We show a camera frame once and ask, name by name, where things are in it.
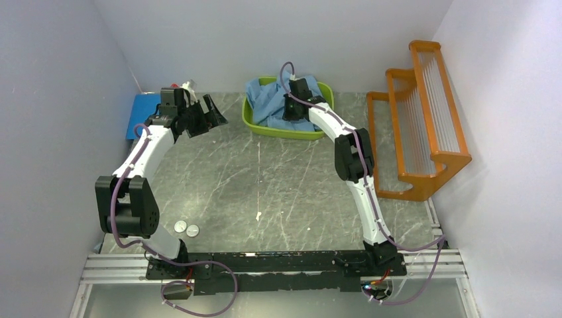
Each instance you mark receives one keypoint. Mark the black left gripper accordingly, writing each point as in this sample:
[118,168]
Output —
[212,118]

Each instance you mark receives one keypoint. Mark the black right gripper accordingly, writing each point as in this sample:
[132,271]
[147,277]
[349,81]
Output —
[287,116]

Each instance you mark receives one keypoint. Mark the light blue button shirt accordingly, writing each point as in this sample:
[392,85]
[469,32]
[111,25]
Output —
[267,102]

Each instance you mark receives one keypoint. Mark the green plastic basin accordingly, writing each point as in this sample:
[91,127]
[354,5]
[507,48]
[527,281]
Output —
[247,116]

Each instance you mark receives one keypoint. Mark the silver round brooch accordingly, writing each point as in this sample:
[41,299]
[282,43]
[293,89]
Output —
[180,226]
[192,231]

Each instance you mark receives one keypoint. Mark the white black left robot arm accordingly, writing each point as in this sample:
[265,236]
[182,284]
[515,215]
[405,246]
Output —
[126,204]

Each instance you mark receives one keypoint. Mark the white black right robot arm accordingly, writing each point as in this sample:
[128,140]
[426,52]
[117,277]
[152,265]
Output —
[354,164]

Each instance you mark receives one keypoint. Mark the blue flat board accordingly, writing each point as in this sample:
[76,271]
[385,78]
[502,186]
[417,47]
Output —
[144,105]

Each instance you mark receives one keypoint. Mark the orange wooden rack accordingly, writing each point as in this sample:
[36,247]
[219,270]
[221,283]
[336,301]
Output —
[428,136]

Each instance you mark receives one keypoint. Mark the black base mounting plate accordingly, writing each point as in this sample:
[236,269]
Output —
[223,272]

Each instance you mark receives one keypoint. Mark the aluminium frame rails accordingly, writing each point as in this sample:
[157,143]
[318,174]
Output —
[436,285]

